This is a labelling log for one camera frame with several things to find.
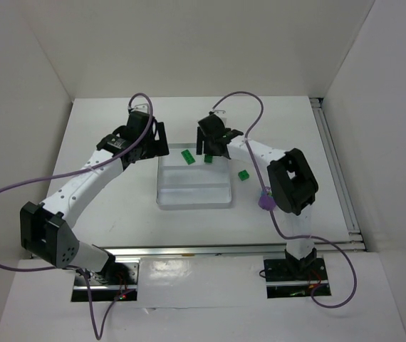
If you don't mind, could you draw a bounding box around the long green lego brick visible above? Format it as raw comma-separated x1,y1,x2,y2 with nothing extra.
181,149,196,165

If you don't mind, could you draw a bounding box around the teal printed lego piece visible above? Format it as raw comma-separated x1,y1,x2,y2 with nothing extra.
261,187,272,197

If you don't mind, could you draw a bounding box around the purple round lego piece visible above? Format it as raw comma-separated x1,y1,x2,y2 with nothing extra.
258,195,276,211

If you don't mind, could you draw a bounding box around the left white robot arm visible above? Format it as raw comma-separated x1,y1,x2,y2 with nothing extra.
20,110,169,284

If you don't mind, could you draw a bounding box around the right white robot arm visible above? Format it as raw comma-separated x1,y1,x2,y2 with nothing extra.
197,113,318,273

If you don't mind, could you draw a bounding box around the white three-compartment tray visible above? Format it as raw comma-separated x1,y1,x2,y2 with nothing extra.
156,143,232,210

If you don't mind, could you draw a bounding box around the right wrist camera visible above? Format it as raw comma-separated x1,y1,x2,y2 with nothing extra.
209,110,227,124

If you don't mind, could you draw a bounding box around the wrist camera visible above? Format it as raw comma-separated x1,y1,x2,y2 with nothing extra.
128,103,151,115
209,110,227,124

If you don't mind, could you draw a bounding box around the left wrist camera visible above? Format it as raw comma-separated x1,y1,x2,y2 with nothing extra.
128,103,151,115

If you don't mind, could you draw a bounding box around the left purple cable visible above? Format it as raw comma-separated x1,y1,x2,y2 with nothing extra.
0,93,154,338

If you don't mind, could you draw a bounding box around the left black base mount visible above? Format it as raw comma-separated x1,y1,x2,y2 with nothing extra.
71,260,140,303

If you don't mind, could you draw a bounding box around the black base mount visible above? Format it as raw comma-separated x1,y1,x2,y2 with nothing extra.
259,258,331,299
71,260,140,303

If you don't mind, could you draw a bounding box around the right aluminium rail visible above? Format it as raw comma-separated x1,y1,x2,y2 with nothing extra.
309,98,361,235

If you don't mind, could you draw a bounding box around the aluminium rail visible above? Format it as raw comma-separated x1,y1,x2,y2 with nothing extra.
309,98,361,235
108,234,366,257

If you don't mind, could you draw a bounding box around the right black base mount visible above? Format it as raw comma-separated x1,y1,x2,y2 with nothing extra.
259,258,331,299

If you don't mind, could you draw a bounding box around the front aluminium rail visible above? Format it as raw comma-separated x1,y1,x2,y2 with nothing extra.
108,234,366,257

